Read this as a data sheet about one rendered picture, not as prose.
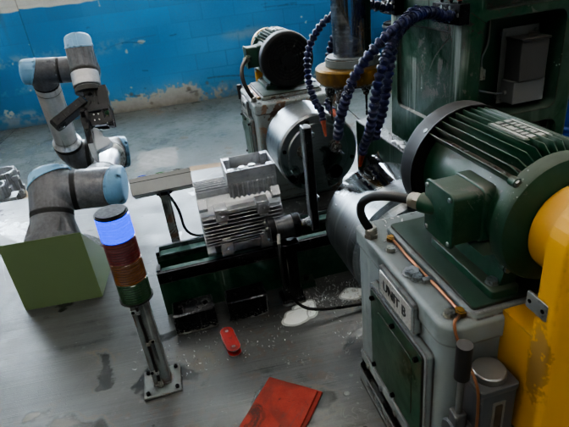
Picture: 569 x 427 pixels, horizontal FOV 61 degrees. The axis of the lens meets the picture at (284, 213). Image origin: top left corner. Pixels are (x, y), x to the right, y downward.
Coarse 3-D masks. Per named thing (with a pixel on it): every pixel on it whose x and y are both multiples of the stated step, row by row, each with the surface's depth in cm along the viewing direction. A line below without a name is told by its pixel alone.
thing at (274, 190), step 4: (272, 188) 118; (276, 188) 118; (272, 192) 117; (276, 192) 118; (272, 196) 118; (276, 196) 118; (204, 200) 115; (200, 204) 115; (204, 204) 115; (200, 208) 114; (204, 208) 114; (200, 212) 115; (204, 212) 116; (208, 248) 120; (212, 248) 120; (208, 252) 120; (212, 252) 120; (216, 252) 120; (208, 256) 122
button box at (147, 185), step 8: (144, 176) 136; (152, 176) 136; (160, 176) 136; (168, 176) 137; (176, 176) 137; (184, 176) 137; (136, 184) 135; (144, 184) 135; (152, 184) 136; (160, 184) 136; (168, 184) 137; (176, 184) 137; (184, 184) 137; (192, 184) 138; (136, 192) 135; (144, 192) 135; (152, 192) 136
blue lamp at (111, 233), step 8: (128, 216) 86; (96, 224) 85; (104, 224) 83; (112, 224) 84; (120, 224) 84; (128, 224) 86; (104, 232) 84; (112, 232) 84; (120, 232) 85; (128, 232) 86; (104, 240) 85; (112, 240) 85; (120, 240) 85
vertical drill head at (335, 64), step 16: (336, 0) 107; (352, 0) 106; (368, 0) 108; (336, 16) 109; (352, 16) 107; (368, 16) 109; (336, 32) 111; (352, 32) 109; (368, 32) 111; (336, 48) 113; (352, 48) 111; (368, 48) 112; (320, 64) 119; (336, 64) 112; (352, 64) 110; (320, 80) 115; (336, 80) 111; (368, 80) 110
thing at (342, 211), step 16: (352, 176) 104; (368, 176) 101; (384, 176) 99; (400, 176) 98; (336, 192) 105; (352, 192) 100; (368, 192) 96; (336, 208) 102; (352, 208) 97; (368, 208) 93; (384, 208) 91; (400, 208) 89; (336, 224) 101; (352, 224) 95; (336, 240) 102; (352, 240) 94; (352, 256) 94; (352, 272) 97
